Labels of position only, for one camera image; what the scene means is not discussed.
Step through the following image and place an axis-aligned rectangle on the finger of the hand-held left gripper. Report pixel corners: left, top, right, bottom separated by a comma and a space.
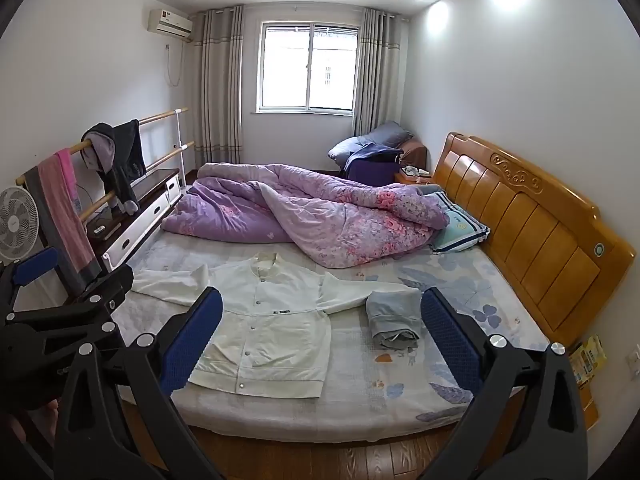
60, 266, 135, 333
0, 246, 60, 313

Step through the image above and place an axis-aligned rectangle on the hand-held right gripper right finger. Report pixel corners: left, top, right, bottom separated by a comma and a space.
421, 287, 588, 480

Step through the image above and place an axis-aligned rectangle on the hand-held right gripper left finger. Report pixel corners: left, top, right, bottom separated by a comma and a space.
52, 286, 224, 480

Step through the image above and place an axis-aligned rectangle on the white button jacket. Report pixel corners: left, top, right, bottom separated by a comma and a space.
131, 252, 416, 400

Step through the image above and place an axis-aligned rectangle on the white standing fan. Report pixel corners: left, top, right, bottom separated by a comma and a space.
0, 187, 40, 263

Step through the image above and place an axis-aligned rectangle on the folded grey-blue garment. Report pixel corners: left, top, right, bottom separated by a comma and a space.
365, 290, 425, 351

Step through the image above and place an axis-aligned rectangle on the pink and grey towel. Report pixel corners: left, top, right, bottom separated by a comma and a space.
22, 149, 103, 285

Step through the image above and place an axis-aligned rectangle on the white drawer cabinet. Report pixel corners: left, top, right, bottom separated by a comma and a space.
82, 167, 183, 273

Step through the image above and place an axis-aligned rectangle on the blue and white pillow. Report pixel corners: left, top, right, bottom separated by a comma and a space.
429, 190, 492, 255

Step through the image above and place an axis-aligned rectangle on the grey lilac hanging garment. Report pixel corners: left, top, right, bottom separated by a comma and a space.
82, 135, 117, 171

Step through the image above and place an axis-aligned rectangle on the dark hanging jacket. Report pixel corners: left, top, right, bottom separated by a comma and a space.
81, 119, 147, 216

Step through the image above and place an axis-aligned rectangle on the wooden headboard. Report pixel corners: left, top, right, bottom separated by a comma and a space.
431, 131, 637, 348

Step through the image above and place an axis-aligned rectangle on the yellow packet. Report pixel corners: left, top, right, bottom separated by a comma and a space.
570, 335, 608, 386

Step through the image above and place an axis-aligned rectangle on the orange box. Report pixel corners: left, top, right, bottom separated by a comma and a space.
580, 384, 600, 431

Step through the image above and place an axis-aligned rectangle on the wooden nightstand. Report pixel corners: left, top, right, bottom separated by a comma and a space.
394, 167, 433, 187

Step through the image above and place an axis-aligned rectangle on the wooden bar rack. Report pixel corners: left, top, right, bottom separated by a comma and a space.
15, 106, 196, 223

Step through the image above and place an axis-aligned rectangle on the purple floral quilt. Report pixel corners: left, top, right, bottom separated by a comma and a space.
161, 162, 451, 269

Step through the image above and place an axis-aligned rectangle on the dark purple cloth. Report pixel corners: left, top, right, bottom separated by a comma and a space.
345, 142, 405, 186

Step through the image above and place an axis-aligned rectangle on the grey striped curtain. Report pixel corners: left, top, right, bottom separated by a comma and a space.
352, 7, 401, 137
192, 6, 246, 166

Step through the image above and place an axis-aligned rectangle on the white air conditioner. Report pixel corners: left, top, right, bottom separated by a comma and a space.
147, 8, 195, 43

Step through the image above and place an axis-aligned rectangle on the window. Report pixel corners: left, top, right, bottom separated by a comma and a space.
256, 21, 362, 113

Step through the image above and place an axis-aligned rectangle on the air conditioner cable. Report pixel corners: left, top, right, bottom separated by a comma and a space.
165, 42, 186, 87

